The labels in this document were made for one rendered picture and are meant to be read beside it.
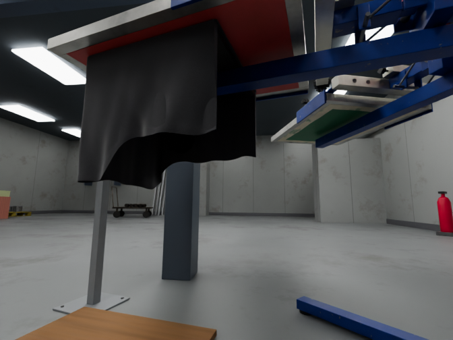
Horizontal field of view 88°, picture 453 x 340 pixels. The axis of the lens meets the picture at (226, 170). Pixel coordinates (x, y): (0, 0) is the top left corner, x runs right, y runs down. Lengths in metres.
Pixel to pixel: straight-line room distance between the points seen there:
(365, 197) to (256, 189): 3.95
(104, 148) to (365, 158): 6.86
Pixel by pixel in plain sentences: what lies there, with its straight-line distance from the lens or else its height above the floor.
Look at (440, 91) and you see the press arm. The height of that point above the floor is 0.87.
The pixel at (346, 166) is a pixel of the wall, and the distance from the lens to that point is 7.04.
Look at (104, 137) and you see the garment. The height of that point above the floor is 0.66.
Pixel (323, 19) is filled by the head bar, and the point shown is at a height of 0.99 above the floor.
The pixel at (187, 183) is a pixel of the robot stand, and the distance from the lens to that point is 1.53.
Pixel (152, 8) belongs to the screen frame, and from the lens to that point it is 0.78.
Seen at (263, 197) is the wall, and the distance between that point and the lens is 9.32.
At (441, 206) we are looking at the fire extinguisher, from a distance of 5.04.
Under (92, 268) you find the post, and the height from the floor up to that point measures 0.16.
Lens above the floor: 0.46
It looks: 8 degrees up
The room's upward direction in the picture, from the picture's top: 1 degrees clockwise
